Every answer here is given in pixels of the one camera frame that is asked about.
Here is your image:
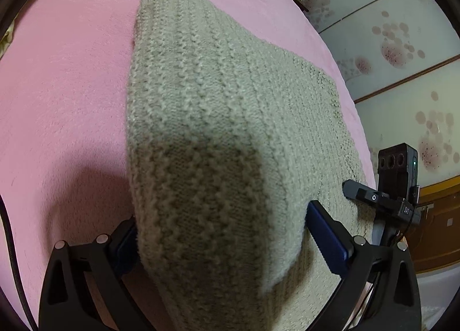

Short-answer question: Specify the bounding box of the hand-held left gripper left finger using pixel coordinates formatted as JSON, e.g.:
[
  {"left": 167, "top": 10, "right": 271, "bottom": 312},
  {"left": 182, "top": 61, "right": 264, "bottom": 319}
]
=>
[{"left": 38, "top": 216, "right": 152, "bottom": 331}]

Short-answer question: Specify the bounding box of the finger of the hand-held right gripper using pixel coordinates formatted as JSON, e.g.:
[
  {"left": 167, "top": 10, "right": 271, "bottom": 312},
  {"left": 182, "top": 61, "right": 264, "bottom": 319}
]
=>
[{"left": 342, "top": 179, "right": 390, "bottom": 211}]

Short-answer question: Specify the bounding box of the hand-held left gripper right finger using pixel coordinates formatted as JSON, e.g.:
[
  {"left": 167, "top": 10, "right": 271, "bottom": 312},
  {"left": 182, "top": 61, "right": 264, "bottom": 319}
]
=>
[{"left": 305, "top": 200, "right": 423, "bottom": 331}]

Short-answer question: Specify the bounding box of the beige knit sweater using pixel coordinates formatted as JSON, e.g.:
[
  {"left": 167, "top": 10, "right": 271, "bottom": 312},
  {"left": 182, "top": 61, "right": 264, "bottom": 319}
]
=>
[{"left": 124, "top": 0, "right": 378, "bottom": 331}]

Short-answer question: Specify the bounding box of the brown wooden panel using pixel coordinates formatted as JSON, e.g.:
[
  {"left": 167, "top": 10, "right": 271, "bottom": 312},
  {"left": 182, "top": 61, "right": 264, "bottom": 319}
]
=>
[{"left": 402, "top": 176, "right": 460, "bottom": 275}]

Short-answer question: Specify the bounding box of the flower print wardrobe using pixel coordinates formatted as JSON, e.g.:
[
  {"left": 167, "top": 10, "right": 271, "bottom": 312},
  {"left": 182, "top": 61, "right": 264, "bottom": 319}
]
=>
[{"left": 266, "top": 0, "right": 460, "bottom": 197}]

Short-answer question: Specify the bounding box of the pink bed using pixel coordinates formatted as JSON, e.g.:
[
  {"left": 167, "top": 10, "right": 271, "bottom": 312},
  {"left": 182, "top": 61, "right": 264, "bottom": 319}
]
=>
[{"left": 0, "top": 0, "right": 378, "bottom": 331}]

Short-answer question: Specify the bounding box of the black cable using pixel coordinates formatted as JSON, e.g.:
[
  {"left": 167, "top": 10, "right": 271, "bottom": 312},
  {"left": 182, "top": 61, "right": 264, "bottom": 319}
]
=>
[{"left": 0, "top": 193, "right": 38, "bottom": 331}]

